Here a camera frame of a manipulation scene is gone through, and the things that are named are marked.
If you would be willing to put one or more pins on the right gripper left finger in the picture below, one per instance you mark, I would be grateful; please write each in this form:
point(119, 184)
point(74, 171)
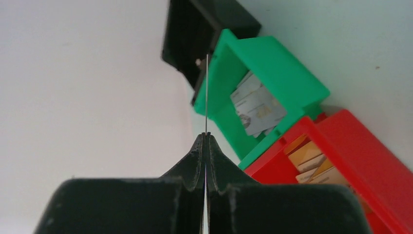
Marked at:
point(170, 204)

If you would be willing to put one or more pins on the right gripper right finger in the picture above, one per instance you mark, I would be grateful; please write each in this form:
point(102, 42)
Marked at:
point(238, 204)

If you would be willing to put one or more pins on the red plastic bin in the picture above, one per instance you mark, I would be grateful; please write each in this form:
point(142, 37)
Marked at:
point(375, 174)

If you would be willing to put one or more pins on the cards in green bin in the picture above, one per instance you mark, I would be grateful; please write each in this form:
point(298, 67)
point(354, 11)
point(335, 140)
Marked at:
point(258, 110)

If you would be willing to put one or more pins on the black plastic bin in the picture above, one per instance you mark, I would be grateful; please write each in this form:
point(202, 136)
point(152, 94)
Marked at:
point(193, 28)

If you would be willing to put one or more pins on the green plastic bin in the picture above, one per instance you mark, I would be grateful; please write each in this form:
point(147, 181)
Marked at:
point(292, 84)

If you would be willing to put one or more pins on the cards in red bin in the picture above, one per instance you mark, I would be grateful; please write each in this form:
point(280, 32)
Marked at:
point(314, 167)

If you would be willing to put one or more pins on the pale blue patterned card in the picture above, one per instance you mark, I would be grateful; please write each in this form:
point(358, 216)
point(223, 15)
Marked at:
point(206, 94)

